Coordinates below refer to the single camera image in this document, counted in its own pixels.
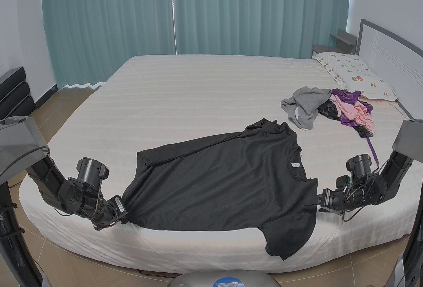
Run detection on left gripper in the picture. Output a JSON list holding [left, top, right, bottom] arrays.
[[89, 194, 130, 232]]

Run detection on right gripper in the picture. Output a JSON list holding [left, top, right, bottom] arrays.
[[318, 188, 350, 214]]

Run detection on black T-shirt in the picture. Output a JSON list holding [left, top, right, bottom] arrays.
[[122, 118, 320, 262]]

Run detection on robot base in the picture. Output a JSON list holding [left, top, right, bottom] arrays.
[[167, 271, 276, 287]]

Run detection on pile of clothes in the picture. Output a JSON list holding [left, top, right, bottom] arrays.
[[318, 89, 379, 174]]

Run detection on bed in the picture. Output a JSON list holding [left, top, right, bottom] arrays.
[[18, 19, 423, 276]]

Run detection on grey knitted garment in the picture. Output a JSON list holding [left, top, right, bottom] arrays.
[[281, 87, 332, 131]]

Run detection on white printed pillow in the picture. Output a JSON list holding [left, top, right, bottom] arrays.
[[312, 52, 399, 102]]

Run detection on black chest of drawers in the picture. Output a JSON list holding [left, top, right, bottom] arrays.
[[0, 67, 36, 121]]

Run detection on grey bedside table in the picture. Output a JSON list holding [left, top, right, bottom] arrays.
[[312, 29, 358, 60]]

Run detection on blue-green curtain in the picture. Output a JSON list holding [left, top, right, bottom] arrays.
[[41, 0, 176, 89], [172, 0, 351, 60]]

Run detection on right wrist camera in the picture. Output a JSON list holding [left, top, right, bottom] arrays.
[[335, 175, 351, 195]]

